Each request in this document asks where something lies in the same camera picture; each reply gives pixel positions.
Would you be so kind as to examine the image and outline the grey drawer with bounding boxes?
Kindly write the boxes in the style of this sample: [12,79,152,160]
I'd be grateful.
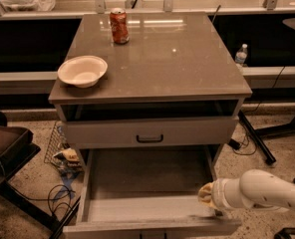
[63,146,241,239]
[63,117,238,149]

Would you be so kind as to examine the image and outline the dark brown chair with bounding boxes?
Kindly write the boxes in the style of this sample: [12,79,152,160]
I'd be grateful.
[0,112,40,187]

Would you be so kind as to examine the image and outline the grey drawer cabinet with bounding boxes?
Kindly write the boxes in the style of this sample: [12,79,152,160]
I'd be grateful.
[49,12,251,158]

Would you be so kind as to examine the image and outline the black stand base right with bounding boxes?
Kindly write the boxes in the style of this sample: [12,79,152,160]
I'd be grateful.
[238,112,295,165]

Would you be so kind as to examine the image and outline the black table leg stand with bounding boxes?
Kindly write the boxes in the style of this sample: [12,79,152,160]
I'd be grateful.
[0,184,80,239]

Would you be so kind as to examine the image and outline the black floor cable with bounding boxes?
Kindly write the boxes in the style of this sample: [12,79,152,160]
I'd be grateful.
[7,183,82,217]

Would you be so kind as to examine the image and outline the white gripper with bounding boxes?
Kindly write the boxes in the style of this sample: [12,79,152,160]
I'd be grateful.
[198,178,232,210]

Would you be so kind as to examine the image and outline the orange soda can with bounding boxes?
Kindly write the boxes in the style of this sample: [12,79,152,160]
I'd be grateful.
[110,8,130,44]

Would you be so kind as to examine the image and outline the white paper bowl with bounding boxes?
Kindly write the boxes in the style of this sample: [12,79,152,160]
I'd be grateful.
[58,56,108,88]

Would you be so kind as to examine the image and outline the black cable right floor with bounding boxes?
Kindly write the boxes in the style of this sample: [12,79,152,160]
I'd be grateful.
[228,65,287,156]

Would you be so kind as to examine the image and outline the clear plastic water bottle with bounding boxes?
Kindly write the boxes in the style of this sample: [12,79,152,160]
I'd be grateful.
[235,44,248,66]

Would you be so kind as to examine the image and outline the wire mesh basket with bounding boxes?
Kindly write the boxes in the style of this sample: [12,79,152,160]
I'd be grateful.
[44,121,83,175]

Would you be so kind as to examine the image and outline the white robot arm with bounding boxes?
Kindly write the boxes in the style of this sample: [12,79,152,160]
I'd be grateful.
[197,169,295,212]

